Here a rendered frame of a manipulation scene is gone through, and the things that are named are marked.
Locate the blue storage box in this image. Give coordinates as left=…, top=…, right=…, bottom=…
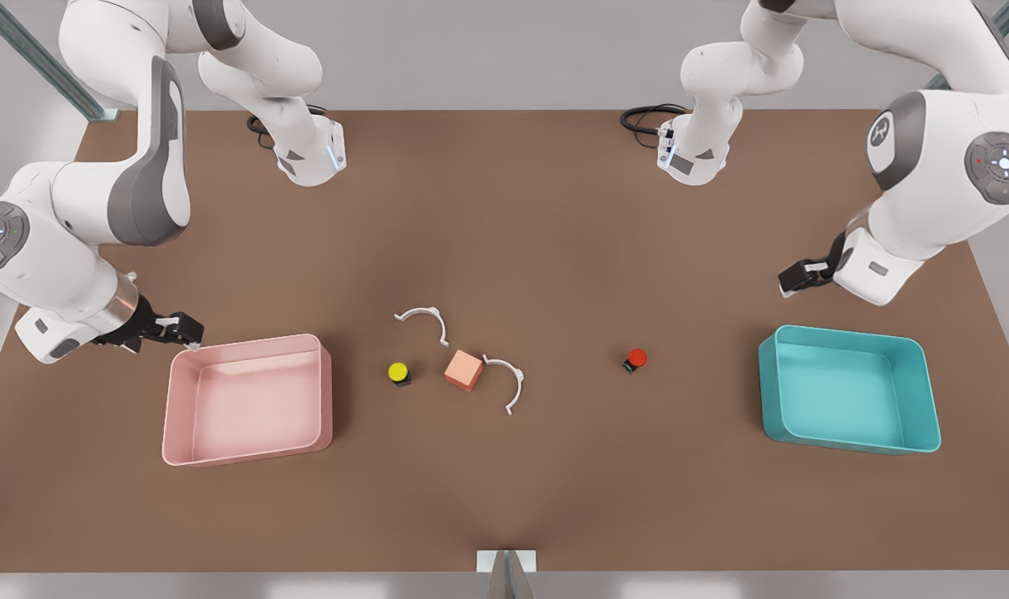
left=759, top=324, right=942, bottom=455

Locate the orange cube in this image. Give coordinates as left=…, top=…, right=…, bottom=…
left=444, top=349, right=484, bottom=393

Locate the black cable loop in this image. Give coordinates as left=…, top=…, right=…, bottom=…
left=246, top=104, right=330, bottom=151
left=620, top=103, right=691, bottom=151

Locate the silver frame post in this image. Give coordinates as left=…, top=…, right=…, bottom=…
left=477, top=549, right=537, bottom=599
left=0, top=0, right=119, bottom=122
left=925, top=0, right=1009, bottom=91

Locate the white curved clip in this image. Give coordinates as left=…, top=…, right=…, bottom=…
left=482, top=355, right=526, bottom=416
left=393, top=307, right=451, bottom=348

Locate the pink storage box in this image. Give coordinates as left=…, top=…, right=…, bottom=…
left=162, top=334, right=334, bottom=468

